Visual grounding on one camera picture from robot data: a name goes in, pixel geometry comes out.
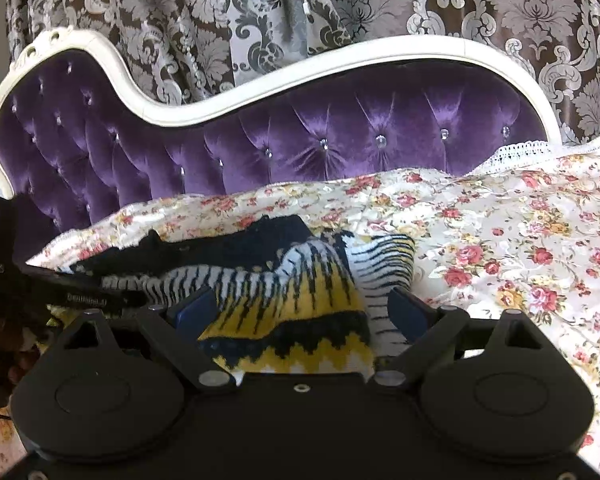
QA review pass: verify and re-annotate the yellow black white patterned sweater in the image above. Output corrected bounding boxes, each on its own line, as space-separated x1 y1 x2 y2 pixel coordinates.
70 216 416 376

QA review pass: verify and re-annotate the floral bedspread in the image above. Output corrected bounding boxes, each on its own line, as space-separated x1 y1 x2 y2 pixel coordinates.
0 136 600 480

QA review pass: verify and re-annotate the purple tufted white-framed headboard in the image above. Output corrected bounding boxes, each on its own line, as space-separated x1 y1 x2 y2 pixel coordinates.
0 28 562 261

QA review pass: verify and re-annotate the white lace pillow edge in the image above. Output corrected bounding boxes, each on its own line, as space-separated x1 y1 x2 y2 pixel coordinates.
470 141 553 176

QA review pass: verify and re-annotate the grey damask curtain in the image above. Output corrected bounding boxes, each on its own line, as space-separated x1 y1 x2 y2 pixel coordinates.
6 0 600 143

